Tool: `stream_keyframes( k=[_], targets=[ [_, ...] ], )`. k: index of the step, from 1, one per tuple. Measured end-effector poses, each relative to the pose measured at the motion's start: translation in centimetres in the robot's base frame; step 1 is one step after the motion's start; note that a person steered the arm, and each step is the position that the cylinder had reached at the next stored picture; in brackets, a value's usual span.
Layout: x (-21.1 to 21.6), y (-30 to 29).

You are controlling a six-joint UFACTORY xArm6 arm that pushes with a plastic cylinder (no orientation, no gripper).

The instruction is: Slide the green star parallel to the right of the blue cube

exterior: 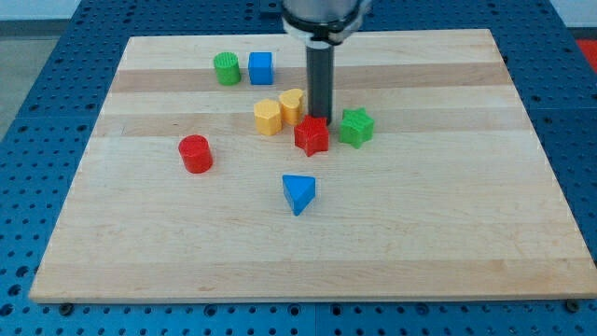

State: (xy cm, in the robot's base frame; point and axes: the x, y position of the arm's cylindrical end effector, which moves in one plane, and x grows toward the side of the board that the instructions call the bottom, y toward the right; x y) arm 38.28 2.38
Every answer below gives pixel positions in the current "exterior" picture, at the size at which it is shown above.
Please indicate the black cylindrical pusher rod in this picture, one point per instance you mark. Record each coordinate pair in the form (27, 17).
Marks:
(320, 79)

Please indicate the green star block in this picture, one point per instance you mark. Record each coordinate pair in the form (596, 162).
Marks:
(356, 127)

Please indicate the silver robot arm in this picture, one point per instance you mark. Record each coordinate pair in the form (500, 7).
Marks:
(322, 25)

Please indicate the blue cube block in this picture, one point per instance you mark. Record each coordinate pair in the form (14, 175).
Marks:
(260, 67)

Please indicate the red star block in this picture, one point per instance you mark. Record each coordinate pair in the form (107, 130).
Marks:
(312, 135)

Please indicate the yellow heart block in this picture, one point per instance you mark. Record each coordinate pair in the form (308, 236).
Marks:
(291, 103)

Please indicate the yellow hexagon block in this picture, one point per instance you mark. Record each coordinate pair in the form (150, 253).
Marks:
(268, 117)

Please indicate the green cylinder block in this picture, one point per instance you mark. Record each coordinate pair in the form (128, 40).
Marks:
(227, 68)

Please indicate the blue triangle block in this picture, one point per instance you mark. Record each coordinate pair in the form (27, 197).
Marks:
(299, 191)

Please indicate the red cylinder block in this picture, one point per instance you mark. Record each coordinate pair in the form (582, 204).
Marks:
(196, 154)

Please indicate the wooden board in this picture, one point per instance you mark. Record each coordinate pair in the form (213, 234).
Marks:
(453, 198)

